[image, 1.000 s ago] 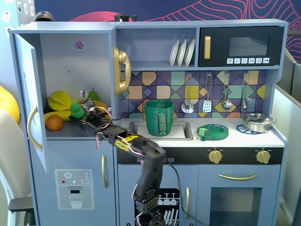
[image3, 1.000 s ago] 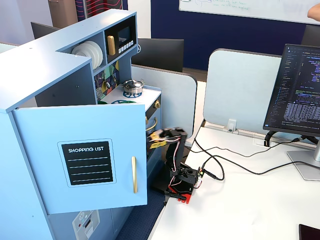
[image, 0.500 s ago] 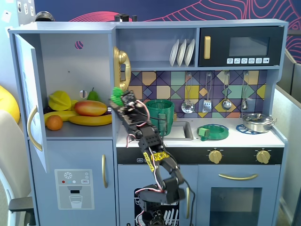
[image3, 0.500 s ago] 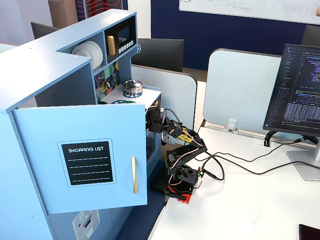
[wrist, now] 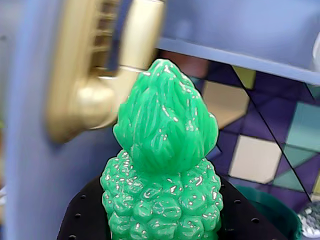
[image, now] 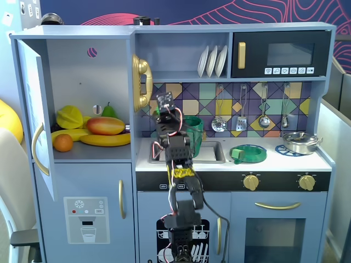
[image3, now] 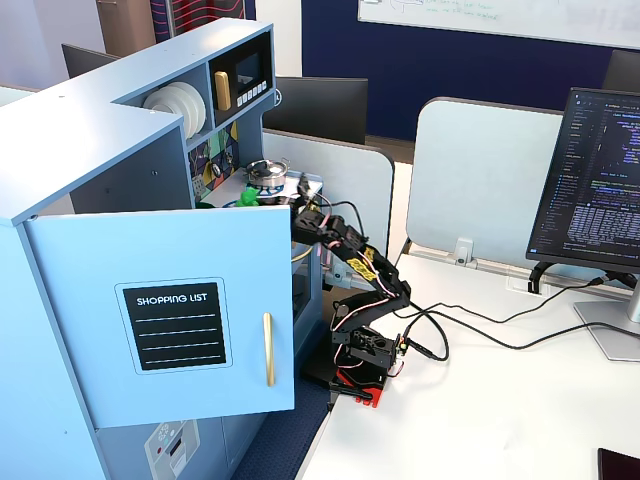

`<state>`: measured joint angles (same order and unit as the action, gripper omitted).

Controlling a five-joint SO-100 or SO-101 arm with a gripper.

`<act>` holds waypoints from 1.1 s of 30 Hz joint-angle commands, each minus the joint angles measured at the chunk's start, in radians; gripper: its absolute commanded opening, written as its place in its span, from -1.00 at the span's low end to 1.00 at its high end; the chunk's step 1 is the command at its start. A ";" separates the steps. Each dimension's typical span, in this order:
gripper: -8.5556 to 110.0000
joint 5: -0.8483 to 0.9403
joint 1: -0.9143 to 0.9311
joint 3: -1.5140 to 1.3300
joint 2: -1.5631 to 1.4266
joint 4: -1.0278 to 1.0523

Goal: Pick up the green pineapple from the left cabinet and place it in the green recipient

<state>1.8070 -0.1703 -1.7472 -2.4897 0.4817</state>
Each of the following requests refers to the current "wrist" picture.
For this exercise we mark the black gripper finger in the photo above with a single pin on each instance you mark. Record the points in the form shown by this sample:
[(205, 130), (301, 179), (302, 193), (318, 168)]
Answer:
[(247, 222), (85, 215)]

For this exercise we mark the green printed cup recipient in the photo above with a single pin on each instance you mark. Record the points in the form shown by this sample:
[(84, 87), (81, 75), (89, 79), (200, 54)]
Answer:
[(275, 212)]

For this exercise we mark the gold toy telephone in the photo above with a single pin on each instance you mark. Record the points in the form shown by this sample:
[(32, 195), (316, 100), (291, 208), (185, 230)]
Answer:
[(95, 100)]

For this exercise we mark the green toy pineapple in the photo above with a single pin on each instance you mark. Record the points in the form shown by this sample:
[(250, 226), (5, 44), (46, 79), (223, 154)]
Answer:
[(165, 150)]

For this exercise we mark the metal skimmer spoon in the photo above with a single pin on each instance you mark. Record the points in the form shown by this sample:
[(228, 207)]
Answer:
[(311, 220)]

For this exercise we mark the blue toy kitchen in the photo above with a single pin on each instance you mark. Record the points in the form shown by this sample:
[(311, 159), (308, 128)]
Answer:
[(225, 30)]

